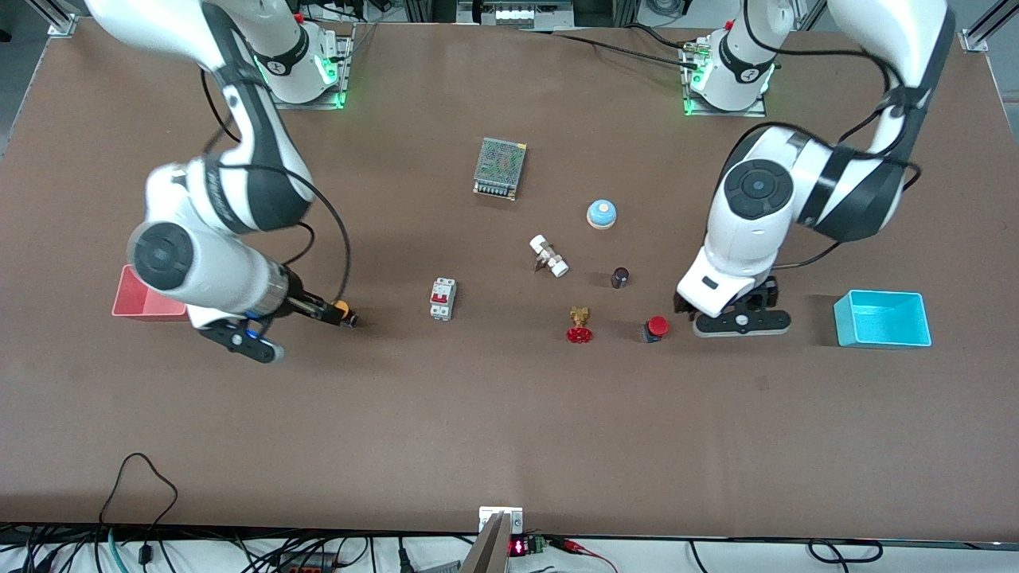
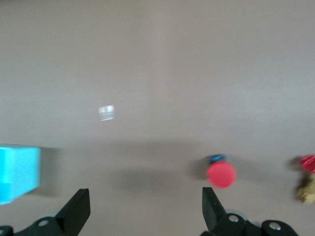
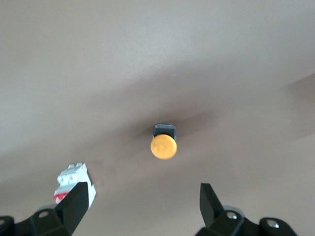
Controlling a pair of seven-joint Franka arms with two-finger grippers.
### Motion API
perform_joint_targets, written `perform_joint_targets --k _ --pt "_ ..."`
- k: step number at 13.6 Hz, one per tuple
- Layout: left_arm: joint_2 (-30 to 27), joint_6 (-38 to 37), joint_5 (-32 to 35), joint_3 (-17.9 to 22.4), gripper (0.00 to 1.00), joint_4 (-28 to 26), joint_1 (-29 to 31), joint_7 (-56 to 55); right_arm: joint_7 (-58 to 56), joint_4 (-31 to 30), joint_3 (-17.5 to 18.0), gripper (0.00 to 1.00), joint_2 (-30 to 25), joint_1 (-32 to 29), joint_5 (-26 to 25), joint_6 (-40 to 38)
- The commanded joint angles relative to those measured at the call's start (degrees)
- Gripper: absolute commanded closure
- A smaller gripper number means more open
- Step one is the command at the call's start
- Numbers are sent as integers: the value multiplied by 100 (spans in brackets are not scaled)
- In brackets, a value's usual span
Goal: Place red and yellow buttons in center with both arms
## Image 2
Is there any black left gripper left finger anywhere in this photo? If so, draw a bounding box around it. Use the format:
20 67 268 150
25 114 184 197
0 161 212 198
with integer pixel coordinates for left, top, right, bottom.
0 188 91 236

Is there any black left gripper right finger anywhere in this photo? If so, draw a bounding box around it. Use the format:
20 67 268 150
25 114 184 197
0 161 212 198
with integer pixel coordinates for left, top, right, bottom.
200 186 300 236

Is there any red mushroom push button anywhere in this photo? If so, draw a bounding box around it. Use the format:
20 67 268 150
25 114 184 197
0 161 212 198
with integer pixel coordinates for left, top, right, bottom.
205 154 238 190

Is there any cyan plastic bin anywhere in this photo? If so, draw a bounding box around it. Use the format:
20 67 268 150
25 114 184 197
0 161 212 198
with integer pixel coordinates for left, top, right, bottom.
0 144 41 206

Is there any brass valve red handle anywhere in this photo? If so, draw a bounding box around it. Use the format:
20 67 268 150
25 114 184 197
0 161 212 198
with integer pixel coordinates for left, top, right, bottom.
294 154 315 205

